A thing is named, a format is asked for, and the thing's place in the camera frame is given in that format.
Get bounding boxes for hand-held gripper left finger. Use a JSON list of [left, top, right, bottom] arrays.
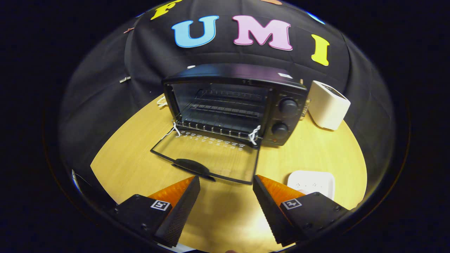
[[111, 176, 201, 248]]

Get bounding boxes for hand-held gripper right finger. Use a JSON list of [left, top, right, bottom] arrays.
[[252, 175, 351, 247]]

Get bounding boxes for white patterned plate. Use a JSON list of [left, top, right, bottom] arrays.
[[287, 170, 335, 201]]

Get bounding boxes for black toaster oven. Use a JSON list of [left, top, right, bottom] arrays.
[[150, 63, 310, 186]]

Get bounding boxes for white toaster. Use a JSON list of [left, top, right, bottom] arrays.
[[308, 80, 351, 131]]

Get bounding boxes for black backdrop cloth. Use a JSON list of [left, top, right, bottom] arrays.
[[59, 0, 396, 211]]

